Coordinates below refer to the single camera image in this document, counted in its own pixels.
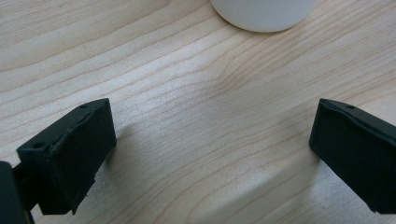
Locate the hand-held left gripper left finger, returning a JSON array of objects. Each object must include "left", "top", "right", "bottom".
[{"left": 16, "top": 98, "right": 118, "bottom": 216}]

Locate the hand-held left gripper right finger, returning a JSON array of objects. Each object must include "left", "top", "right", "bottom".
[{"left": 308, "top": 98, "right": 396, "bottom": 215}]

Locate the cream paper cup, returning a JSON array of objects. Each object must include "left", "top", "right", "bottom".
[{"left": 209, "top": 0, "right": 319, "bottom": 34}]

